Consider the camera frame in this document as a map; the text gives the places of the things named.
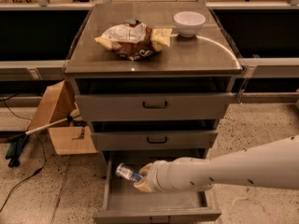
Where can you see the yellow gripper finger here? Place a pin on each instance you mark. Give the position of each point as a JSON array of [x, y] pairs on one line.
[[143, 185], [145, 169]]

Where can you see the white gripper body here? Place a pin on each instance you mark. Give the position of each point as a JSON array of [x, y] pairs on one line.
[[154, 175]]

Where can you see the red bull can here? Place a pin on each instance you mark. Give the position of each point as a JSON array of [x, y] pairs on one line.
[[127, 173]]

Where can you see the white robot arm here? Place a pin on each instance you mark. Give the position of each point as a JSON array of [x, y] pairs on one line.
[[273, 165]]

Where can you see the grey bottom drawer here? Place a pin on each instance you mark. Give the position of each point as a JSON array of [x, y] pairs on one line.
[[123, 204]]

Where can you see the grey drawer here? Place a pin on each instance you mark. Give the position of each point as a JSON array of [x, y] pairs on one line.
[[153, 140], [123, 204], [166, 106]]

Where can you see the grey middle drawer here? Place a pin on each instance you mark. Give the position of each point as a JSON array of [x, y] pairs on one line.
[[153, 140]]

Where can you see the grey top drawer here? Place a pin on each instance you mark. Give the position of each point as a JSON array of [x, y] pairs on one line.
[[166, 106]]

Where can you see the grey drawer cabinet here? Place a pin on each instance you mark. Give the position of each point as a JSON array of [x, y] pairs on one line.
[[202, 64]]

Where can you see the cardboard box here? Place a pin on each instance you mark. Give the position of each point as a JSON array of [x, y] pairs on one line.
[[58, 102]]

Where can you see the reacher grabber tool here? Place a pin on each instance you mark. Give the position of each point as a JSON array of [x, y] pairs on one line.
[[19, 138]]

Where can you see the crumpled chip bag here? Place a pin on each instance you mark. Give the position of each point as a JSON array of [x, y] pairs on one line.
[[134, 40]]

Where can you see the white bowl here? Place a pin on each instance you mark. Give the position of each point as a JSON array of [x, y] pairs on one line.
[[188, 23]]

